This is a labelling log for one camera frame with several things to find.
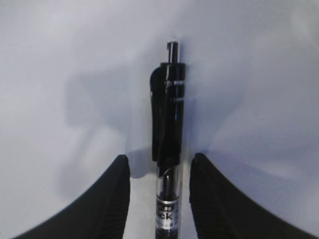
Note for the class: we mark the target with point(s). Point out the black pen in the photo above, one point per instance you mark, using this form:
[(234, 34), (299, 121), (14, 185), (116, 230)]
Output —
[(167, 83)]

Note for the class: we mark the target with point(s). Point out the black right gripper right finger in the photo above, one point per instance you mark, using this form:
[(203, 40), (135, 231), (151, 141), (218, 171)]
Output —
[(221, 211)]

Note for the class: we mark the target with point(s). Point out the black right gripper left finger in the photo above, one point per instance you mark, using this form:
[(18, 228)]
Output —
[(99, 213)]

